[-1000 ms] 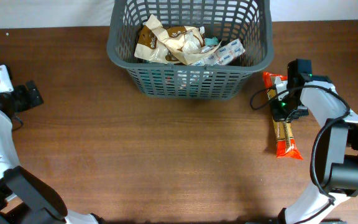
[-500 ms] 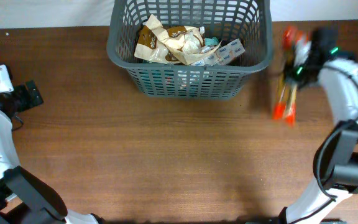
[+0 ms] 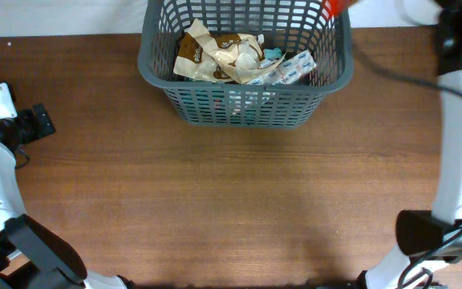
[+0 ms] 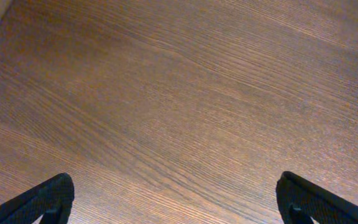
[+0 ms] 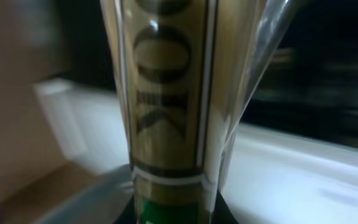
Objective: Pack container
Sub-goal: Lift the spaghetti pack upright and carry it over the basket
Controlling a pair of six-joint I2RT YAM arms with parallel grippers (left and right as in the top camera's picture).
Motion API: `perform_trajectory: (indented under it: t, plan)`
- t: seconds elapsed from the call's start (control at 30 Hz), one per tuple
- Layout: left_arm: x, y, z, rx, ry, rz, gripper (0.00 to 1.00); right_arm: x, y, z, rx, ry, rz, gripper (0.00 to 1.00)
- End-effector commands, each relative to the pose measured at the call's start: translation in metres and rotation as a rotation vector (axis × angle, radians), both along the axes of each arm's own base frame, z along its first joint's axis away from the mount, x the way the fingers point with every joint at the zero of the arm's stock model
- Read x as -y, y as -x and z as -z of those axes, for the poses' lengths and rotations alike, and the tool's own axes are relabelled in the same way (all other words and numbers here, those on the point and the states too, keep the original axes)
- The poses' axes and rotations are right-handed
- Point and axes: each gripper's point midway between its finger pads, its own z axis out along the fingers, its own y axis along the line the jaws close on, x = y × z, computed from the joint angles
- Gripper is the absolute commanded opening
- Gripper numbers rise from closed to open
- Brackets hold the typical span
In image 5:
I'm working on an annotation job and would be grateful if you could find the San Remo spaghetti packet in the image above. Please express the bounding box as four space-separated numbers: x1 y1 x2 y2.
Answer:
101 0 296 223

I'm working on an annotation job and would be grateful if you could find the grey plastic basket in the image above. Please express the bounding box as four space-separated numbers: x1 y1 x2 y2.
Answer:
34 164 134 224

